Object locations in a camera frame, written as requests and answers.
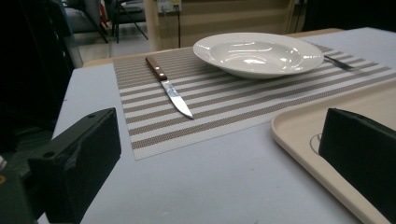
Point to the grey cushioned seat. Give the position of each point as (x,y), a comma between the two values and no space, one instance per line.
(81,20)

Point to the wall power outlet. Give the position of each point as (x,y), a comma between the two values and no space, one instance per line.
(168,5)

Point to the white deep plate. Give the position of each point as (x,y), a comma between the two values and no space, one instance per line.
(258,56)

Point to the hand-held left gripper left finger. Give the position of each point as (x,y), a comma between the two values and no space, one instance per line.
(77,161)

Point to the beige cabinet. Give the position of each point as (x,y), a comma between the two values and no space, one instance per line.
(233,21)

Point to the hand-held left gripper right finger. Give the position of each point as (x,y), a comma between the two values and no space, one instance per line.
(361,149)

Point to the black metal chair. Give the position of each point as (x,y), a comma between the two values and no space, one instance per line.
(127,14)

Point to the beige plastic tray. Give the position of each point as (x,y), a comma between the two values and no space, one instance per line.
(299,127)

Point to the striped woven placemat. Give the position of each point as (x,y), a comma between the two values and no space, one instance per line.
(218,105)

